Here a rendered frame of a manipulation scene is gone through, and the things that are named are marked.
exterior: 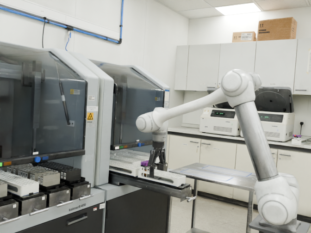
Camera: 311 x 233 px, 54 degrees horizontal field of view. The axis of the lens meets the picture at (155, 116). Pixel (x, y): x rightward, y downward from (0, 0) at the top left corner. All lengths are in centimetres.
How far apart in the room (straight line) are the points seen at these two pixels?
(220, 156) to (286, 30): 185
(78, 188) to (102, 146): 35
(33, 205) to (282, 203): 115
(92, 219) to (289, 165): 267
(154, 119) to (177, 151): 283
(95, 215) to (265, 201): 101
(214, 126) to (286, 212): 288
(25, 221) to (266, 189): 113
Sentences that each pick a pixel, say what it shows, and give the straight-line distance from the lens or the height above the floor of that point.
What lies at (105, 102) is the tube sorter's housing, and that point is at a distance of 199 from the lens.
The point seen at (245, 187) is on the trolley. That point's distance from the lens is 199.
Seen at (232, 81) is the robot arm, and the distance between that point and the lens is 148.
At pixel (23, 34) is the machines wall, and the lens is 297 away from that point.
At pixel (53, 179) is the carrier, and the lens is 178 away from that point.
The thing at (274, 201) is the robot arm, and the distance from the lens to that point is 148.
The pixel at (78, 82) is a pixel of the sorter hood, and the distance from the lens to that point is 181.
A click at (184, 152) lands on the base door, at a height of 59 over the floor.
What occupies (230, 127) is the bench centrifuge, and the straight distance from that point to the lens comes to 415.
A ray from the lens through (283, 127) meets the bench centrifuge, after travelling 398.
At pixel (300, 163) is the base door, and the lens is 398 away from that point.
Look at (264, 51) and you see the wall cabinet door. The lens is 440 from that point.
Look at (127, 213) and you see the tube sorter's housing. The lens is 222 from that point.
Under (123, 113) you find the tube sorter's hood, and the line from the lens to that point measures 211.
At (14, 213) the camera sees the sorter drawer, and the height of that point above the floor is 76.
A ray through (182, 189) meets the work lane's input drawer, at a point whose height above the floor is 81.
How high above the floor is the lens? 131
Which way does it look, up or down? 3 degrees down
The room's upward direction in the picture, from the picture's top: 4 degrees clockwise
